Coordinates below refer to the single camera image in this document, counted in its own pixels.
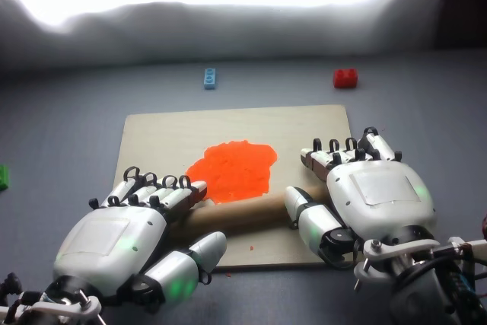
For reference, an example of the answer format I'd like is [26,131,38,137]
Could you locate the red two-stud toy block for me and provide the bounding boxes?
[333,68,360,90]

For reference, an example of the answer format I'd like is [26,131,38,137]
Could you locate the light blue toy block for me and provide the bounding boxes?
[203,67,221,91]

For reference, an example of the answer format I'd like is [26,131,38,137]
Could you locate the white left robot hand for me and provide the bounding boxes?
[53,166,228,313]

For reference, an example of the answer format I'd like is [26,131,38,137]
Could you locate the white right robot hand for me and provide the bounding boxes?
[284,126,438,269]

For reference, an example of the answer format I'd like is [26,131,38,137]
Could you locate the light wooden board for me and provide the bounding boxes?
[113,104,353,269]

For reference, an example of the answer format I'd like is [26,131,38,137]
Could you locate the wooden rolling pin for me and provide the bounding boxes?
[169,183,330,242]

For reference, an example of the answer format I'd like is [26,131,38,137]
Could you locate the white draped backdrop sheet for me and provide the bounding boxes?
[0,0,487,75]

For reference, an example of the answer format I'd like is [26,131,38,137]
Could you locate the orange play dough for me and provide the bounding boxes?
[185,141,279,204]

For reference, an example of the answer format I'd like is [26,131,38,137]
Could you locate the grey table cloth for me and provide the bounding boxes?
[0,45,487,325]

